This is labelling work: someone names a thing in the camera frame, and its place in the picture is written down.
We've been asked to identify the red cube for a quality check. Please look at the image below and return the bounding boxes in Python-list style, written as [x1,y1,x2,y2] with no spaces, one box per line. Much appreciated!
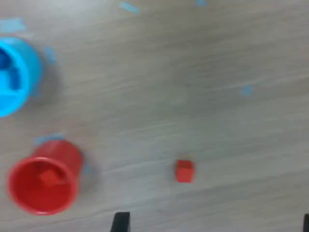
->
[175,159,195,184]
[38,169,61,188]

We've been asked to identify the red plastic cup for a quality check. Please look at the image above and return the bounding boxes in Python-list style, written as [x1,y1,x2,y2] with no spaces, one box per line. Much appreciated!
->
[6,139,84,216]

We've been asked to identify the blue plastic cup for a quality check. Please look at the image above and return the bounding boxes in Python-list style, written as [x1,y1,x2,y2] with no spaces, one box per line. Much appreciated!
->
[0,36,44,118]

